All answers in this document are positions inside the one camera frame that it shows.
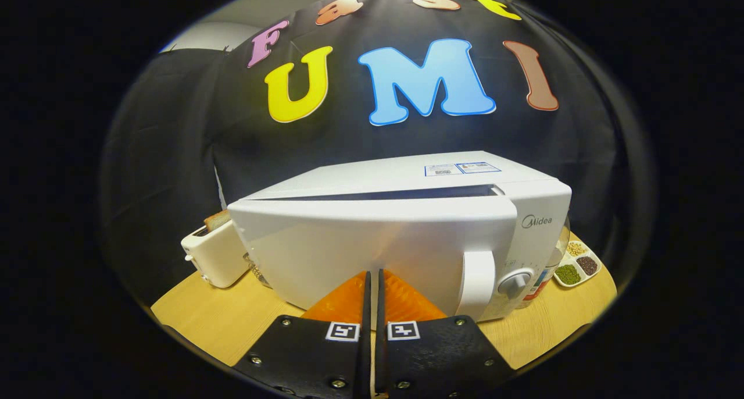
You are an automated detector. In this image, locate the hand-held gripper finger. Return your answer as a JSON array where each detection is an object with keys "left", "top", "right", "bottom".
[
  {"left": 232, "top": 270, "right": 373, "bottom": 399},
  {"left": 375, "top": 269, "right": 517, "bottom": 399}
]

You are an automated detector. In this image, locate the white microwave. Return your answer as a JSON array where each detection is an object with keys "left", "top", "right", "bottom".
[{"left": 227, "top": 151, "right": 573, "bottom": 323}]

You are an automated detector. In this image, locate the clear plastic water bottle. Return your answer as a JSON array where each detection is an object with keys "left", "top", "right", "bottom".
[{"left": 520, "top": 216, "right": 571, "bottom": 309}]

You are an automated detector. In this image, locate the white toaster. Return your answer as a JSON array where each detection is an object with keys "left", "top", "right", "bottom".
[{"left": 181, "top": 219, "right": 252, "bottom": 289}]

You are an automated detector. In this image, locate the toast slice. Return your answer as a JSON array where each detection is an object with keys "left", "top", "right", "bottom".
[{"left": 203, "top": 209, "right": 231, "bottom": 232}]

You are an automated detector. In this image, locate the white divided bean dish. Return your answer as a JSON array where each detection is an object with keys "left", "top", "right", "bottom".
[{"left": 552, "top": 240, "right": 602, "bottom": 288}]

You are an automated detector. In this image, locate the black backdrop cloth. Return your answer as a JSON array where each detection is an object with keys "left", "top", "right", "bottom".
[{"left": 99, "top": 0, "right": 649, "bottom": 307}]

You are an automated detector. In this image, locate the small wire basket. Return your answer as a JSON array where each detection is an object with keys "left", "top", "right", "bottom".
[{"left": 244, "top": 252, "right": 271, "bottom": 288}]

